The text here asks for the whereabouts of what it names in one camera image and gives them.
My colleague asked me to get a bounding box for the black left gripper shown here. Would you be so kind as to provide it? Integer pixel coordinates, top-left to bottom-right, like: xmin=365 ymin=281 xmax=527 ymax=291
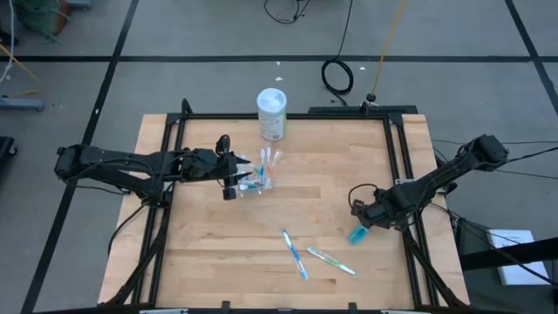
xmin=215 ymin=152 xmax=254 ymax=201

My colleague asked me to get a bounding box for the clear acrylic organizer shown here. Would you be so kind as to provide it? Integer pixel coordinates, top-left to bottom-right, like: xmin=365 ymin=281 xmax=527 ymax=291
xmin=234 ymin=147 xmax=283 ymax=198

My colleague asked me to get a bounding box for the white wipes canister green label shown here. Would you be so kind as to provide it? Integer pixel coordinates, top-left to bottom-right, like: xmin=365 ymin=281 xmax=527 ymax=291
xmin=255 ymin=87 xmax=288 ymax=142

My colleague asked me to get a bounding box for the black floor box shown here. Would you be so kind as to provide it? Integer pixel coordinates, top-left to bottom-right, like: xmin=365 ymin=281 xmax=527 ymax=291
xmin=455 ymin=216 xmax=496 ymax=263

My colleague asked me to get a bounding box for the black beam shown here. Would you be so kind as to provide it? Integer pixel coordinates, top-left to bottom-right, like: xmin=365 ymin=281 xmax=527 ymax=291
xmin=459 ymin=237 xmax=558 ymax=271

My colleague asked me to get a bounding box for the white booklet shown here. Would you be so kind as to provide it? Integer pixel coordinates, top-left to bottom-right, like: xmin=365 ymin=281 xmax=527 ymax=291
xmin=487 ymin=229 xmax=551 ymax=287

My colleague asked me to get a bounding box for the grey floor bar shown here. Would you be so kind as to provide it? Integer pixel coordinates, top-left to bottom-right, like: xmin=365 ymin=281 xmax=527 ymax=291
xmin=0 ymin=96 xmax=46 ymax=112

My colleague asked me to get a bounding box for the black floor object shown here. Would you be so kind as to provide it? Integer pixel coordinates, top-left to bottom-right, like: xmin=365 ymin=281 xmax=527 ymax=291
xmin=0 ymin=135 xmax=18 ymax=175

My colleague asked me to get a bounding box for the green bundle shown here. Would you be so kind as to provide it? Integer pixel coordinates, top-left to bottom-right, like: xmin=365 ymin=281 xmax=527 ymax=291
xmin=11 ymin=0 xmax=71 ymax=43

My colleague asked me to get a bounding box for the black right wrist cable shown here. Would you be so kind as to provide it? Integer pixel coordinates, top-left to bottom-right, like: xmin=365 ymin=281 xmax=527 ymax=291
xmin=348 ymin=182 xmax=380 ymax=211

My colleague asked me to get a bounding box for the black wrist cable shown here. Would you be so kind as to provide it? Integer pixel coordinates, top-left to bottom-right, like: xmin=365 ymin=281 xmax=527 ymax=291
xmin=215 ymin=133 xmax=232 ymax=157
xmin=348 ymin=182 xmax=380 ymax=211

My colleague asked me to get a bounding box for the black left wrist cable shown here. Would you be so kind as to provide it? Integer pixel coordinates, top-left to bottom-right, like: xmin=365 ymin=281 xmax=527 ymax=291
xmin=215 ymin=133 xmax=232 ymax=157

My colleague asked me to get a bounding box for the black arm base cable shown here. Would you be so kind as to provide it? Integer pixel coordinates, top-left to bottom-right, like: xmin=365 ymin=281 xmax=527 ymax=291
xmin=107 ymin=202 xmax=147 ymax=258

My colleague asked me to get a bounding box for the coiled black floor cable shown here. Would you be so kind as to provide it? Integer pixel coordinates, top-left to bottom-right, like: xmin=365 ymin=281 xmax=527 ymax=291
xmin=321 ymin=0 xmax=355 ymax=108

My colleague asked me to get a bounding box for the thin black floor cable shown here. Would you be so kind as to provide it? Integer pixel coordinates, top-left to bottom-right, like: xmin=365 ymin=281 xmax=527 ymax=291
xmin=505 ymin=147 xmax=558 ymax=165
xmin=492 ymin=167 xmax=558 ymax=181

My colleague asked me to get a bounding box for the looped black floor cable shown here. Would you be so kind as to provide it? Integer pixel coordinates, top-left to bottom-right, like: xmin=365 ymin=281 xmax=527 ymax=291
xmin=263 ymin=0 xmax=311 ymax=25

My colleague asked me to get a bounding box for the yellow hanging cable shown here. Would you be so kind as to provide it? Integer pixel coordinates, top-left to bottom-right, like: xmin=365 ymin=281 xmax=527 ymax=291
xmin=371 ymin=0 xmax=406 ymax=95

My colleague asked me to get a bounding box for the thin yellow floor cable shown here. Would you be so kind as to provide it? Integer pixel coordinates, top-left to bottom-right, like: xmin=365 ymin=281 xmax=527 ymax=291
xmin=0 ymin=43 xmax=44 ymax=98

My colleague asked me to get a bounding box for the white floor cable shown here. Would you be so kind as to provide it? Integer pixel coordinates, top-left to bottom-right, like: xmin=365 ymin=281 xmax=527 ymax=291
xmin=0 ymin=0 xmax=17 ymax=84

